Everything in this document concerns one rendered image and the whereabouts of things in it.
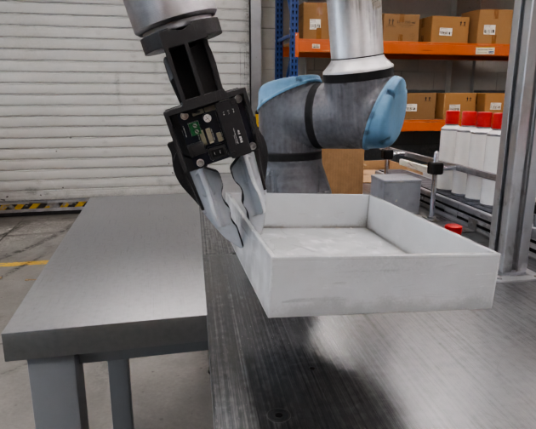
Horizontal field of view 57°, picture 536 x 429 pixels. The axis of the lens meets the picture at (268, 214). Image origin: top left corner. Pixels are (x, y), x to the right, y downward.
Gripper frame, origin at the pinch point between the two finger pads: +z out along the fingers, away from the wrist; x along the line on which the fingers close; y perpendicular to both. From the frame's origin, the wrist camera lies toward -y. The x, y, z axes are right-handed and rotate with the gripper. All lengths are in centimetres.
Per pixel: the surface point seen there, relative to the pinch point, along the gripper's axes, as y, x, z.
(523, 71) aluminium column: -21, 48, -3
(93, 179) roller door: -454, -110, 37
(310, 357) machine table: -0.4, 2.7, 16.9
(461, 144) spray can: -62, 58, 16
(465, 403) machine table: 10.4, 14.8, 20.5
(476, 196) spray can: -55, 56, 27
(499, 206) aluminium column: -23, 42, 17
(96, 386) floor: -135, -70, 83
